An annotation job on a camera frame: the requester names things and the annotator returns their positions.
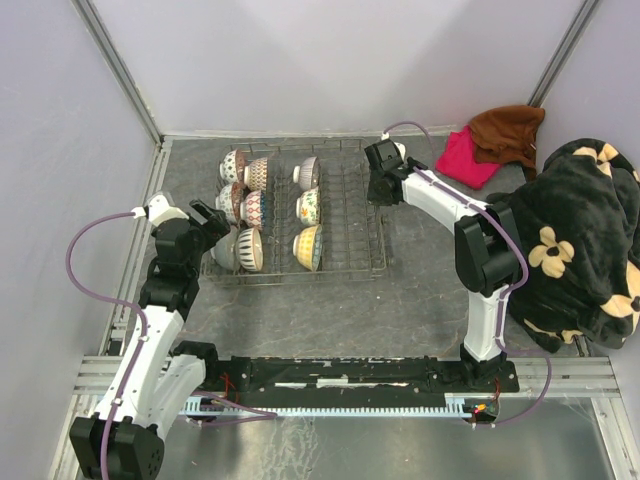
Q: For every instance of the yellow dotted bowl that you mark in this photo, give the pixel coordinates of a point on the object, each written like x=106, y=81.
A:
x=307, y=247

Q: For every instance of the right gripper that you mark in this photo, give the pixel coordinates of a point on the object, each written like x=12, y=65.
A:
x=374, y=199

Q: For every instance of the multicolour scale pattern bowl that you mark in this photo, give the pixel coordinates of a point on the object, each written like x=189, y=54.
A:
x=256, y=174

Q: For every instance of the brown cloth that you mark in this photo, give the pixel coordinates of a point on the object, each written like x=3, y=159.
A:
x=506, y=135

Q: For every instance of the grey wire dish rack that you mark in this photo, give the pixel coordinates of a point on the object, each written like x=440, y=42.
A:
x=352, y=229

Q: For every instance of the black floral blanket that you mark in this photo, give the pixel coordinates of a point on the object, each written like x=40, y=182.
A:
x=578, y=223

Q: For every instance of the red green dotted bowl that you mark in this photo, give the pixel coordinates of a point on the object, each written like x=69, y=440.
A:
x=229, y=201

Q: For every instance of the pink cloth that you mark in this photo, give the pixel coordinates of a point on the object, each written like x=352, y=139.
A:
x=458, y=161

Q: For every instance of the orange green leaf bowl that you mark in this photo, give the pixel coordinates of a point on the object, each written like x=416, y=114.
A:
x=308, y=207

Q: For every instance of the light blue cable duct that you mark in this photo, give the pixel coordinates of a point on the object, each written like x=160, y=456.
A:
x=454, y=407

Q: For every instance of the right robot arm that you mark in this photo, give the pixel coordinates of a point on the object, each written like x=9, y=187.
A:
x=487, y=249

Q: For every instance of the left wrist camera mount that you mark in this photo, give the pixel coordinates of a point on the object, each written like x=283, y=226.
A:
x=158, y=209

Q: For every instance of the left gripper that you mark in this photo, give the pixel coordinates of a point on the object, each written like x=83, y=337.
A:
x=213, y=228

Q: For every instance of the green diamond pattern bowl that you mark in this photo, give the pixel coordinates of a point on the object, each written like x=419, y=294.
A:
x=232, y=167

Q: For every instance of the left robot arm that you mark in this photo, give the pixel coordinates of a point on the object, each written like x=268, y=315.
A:
x=124, y=437

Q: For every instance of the grey speckled bowl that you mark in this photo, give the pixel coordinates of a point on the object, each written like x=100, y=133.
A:
x=224, y=253

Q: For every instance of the black striped white bowl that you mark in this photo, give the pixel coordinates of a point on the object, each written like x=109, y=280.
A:
x=249, y=250

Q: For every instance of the red lattice pattern bowl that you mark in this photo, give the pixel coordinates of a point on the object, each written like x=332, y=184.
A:
x=252, y=209

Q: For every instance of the purple striped white bowl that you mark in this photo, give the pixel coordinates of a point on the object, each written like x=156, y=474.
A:
x=307, y=174

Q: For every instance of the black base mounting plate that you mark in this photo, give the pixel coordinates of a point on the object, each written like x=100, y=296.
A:
x=335, y=383

